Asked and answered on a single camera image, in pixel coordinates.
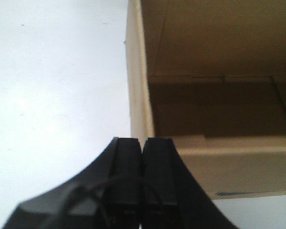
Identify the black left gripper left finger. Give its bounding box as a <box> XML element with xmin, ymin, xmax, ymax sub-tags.
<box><xmin>4</xmin><ymin>138</ymin><xmax>142</xmax><ymax>229</ymax></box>

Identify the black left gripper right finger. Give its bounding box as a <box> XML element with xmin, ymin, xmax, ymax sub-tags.
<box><xmin>142</xmin><ymin>138</ymin><xmax>228</xmax><ymax>229</ymax></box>

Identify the brown EcoFlow cardboard box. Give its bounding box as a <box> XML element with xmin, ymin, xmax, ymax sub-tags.
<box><xmin>125</xmin><ymin>0</ymin><xmax>286</xmax><ymax>199</ymax></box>

